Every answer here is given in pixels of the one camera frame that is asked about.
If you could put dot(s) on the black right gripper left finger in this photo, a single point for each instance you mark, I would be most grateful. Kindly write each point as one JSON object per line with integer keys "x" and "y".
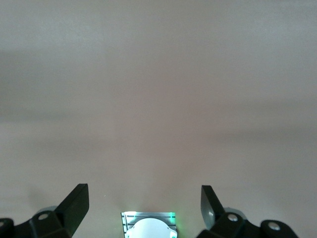
{"x": 64, "y": 220}

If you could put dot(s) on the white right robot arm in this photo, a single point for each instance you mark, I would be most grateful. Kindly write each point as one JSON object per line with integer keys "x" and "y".
{"x": 151, "y": 229}

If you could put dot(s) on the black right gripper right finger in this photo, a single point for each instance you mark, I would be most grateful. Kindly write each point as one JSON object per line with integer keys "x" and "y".
{"x": 230, "y": 228}

